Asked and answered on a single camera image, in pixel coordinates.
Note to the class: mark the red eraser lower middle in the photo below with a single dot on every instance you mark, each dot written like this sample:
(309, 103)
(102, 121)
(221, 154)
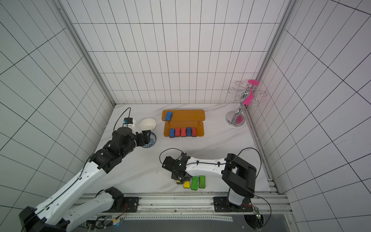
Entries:
(183, 132)

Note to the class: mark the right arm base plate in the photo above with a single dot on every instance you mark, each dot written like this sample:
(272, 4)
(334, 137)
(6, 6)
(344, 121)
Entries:
(222, 205)

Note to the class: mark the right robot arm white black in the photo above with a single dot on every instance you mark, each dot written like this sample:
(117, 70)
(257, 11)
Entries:
(238, 174)

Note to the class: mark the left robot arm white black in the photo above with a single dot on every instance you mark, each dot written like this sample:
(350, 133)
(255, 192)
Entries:
(57, 214)

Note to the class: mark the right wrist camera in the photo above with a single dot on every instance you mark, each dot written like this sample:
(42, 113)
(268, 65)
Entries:
(168, 163)

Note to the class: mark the blue patterned bowl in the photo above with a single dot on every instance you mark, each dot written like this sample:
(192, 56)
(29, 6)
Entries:
(152, 141)

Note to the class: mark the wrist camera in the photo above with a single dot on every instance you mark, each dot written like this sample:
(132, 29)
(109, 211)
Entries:
(130, 123)
(168, 163)

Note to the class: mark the green eraser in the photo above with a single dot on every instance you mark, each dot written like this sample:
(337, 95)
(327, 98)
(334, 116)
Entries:
(194, 183)
(202, 182)

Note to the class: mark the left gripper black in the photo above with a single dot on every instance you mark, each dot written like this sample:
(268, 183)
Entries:
(146, 138)

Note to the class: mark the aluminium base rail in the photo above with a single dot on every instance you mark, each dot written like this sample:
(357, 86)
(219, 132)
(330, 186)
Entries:
(197, 206)

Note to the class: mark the blue eraser lower left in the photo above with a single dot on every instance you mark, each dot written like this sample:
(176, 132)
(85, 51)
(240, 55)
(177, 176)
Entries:
(172, 133)

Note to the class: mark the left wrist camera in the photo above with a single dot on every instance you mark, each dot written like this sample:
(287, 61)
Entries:
(130, 123)

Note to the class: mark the red eraser lower right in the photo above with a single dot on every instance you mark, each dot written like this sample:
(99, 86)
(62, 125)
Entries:
(194, 132)

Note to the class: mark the orange two-tier shelf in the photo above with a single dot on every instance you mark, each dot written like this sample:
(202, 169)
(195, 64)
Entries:
(193, 118)

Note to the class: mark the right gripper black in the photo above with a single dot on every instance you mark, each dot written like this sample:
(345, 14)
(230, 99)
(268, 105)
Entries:
(179, 177)

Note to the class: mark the white bowl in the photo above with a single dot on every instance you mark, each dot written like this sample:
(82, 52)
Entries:
(148, 124)

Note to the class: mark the blue eraser top shelf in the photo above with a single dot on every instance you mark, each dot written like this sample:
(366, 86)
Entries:
(168, 116)

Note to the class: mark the pink object on stand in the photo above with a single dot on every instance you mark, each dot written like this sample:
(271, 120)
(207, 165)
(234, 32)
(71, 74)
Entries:
(249, 91)

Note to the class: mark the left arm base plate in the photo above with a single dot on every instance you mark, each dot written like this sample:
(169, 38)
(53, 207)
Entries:
(127, 204)

